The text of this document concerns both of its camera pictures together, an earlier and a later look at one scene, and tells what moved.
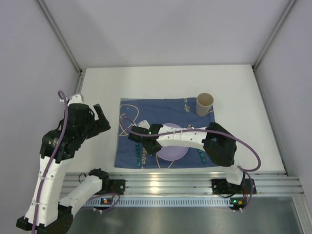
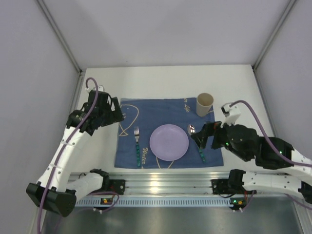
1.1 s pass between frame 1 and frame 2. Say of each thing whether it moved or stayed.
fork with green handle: stayed
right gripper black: moved
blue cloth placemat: stayed
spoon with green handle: stayed
